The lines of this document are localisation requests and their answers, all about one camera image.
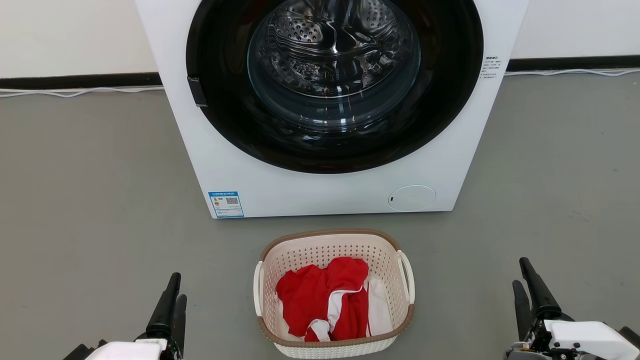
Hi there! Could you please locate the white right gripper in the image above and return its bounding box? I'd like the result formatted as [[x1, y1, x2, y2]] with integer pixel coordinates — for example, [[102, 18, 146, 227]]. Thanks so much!
[[506, 257, 640, 360]]

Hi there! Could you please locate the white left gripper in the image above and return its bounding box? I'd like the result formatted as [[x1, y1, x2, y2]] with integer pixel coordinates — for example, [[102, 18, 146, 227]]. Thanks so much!
[[64, 272, 188, 360]]

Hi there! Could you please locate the cream perforated laundry basket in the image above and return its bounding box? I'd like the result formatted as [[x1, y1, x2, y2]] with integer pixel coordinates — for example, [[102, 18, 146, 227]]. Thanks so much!
[[252, 229, 416, 360]]

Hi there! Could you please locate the blue energy label sticker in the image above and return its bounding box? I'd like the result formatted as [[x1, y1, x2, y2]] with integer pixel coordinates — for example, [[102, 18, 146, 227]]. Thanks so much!
[[208, 191, 245, 219]]

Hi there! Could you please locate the red and white garment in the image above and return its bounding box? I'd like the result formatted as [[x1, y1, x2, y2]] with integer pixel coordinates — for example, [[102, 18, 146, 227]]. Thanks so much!
[[275, 257, 394, 343]]

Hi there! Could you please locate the round white filter cover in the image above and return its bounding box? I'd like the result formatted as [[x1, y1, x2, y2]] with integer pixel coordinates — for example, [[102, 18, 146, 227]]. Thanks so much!
[[388, 185, 437, 212]]

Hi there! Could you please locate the white front-load washing machine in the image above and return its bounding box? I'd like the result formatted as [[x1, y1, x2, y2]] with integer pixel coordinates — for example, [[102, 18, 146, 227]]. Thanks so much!
[[134, 0, 530, 219]]

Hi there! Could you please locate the round black glass washer door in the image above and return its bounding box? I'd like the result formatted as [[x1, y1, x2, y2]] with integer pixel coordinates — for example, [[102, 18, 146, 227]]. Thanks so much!
[[186, 0, 485, 175]]

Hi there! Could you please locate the printed text instruction sticker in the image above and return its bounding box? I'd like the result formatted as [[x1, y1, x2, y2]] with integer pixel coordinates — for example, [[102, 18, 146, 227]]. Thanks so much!
[[480, 55, 502, 81]]

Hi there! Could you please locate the stainless steel washer drum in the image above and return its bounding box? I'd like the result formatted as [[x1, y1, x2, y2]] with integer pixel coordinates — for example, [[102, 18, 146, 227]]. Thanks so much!
[[247, 0, 422, 126]]

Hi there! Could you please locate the black washer door handle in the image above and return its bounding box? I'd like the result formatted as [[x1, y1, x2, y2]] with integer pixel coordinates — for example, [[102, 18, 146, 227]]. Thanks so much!
[[187, 76, 208, 107]]

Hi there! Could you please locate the white floor cable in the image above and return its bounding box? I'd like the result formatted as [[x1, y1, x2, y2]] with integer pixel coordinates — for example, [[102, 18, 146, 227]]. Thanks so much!
[[504, 68, 640, 77], [0, 86, 165, 98]]

